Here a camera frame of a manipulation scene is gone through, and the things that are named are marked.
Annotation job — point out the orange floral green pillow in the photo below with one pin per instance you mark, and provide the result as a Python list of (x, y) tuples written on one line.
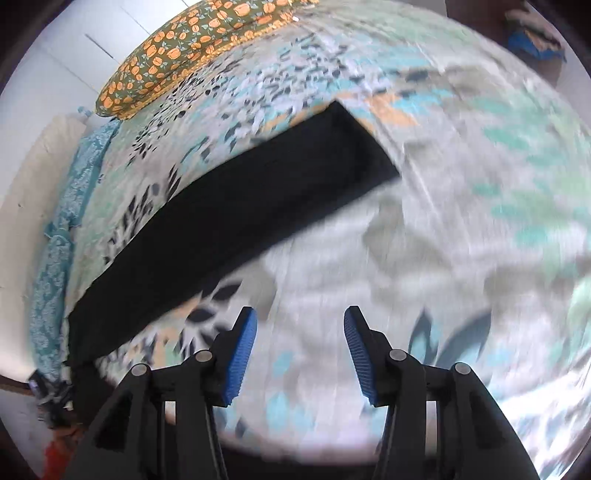
[(184, 50)]

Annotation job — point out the leaf print bed sheet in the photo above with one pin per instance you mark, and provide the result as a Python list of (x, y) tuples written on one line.
[(415, 230)]

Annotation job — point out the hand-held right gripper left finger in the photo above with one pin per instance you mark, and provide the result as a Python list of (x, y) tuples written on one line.
[(241, 355)]

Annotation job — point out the black pants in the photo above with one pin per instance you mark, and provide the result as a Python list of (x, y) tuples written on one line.
[(240, 203)]

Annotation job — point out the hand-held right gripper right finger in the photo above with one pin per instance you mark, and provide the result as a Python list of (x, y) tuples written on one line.
[(359, 355)]

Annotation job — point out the red cloth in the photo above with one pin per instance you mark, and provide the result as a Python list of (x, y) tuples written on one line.
[(57, 454)]

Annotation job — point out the blue and brown cloth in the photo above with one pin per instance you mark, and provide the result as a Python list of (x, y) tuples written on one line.
[(535, 37)]

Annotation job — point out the teal patterned cloth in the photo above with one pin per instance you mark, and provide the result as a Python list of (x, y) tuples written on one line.
[(60, 258)]

